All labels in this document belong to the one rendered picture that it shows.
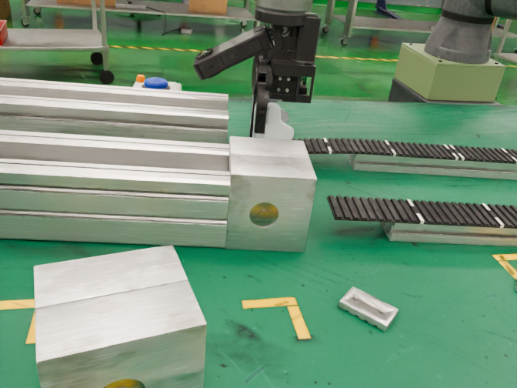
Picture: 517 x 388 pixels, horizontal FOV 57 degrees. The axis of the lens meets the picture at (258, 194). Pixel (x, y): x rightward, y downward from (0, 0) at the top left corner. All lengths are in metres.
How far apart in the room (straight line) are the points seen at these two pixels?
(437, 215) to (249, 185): 0.25
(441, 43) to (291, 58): 0.61
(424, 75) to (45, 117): 0.85
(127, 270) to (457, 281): 0.36
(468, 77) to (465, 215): 0.65
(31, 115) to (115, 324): 0.46
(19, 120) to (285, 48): 0.37
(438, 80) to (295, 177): 0.75
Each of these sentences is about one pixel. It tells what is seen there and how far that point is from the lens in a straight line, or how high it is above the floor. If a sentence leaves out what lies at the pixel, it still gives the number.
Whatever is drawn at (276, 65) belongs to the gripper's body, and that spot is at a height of 0.94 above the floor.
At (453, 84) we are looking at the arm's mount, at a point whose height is 0.82.
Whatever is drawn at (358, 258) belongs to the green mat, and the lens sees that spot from 0.56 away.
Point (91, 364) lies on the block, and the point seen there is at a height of 0.86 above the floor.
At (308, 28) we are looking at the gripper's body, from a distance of 0.68.
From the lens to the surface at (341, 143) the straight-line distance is 0.77.
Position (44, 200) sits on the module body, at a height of 0.83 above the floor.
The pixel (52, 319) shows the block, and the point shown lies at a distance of 0.33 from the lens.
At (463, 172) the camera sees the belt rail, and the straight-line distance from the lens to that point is 0.83.
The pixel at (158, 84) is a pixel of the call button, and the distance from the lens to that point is 0.83.
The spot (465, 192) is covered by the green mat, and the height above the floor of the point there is 0.78.
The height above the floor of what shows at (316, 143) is 0.81.
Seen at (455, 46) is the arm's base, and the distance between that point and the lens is 1.23.
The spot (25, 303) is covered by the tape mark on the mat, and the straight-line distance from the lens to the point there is 0.49.
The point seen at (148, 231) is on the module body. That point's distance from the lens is 0.53.
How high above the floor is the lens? 1.10
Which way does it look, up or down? 29 degrees down
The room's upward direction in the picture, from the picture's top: 6 degrees clockwise
